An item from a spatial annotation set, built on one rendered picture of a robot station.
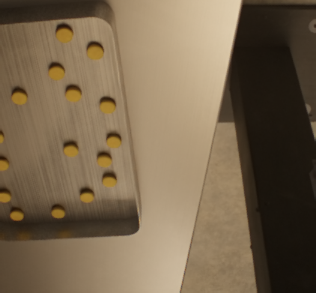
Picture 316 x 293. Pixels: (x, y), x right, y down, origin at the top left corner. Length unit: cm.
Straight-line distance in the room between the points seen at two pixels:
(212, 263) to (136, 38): 150
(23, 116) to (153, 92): 9
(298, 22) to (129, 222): 90
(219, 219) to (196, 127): 129
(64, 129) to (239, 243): 139
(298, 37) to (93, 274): 90
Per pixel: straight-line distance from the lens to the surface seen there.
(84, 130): 48
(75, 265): 60
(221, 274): 194
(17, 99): 46
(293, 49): 141
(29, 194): 53
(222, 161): 161
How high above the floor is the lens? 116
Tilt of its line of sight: 49 degrees down
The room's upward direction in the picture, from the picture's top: 180 degrees clockwise
